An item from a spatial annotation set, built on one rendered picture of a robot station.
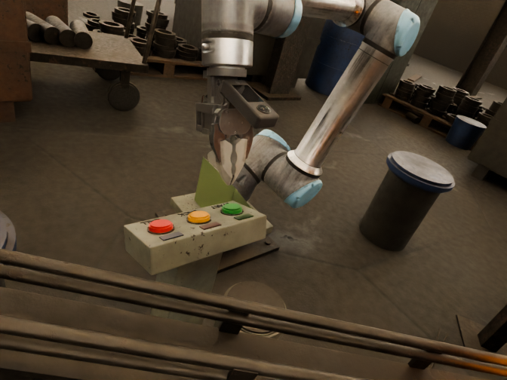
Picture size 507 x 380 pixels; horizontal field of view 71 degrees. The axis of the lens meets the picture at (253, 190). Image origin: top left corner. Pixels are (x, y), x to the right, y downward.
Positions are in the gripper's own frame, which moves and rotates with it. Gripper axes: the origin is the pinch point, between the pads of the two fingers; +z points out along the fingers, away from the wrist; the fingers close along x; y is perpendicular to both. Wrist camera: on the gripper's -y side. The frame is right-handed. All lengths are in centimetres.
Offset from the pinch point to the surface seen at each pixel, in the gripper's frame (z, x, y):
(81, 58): -28, -23, 175
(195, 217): 5.6, 8.7, -0.9
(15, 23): -40, 9, 158
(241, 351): 9.4, 19.7, -28.5
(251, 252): 50, -48, 50
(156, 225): 5.6, 15.9, -0.6
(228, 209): 5.6, 1.3, -0.8
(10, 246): 15.8, 34.1, 29.0
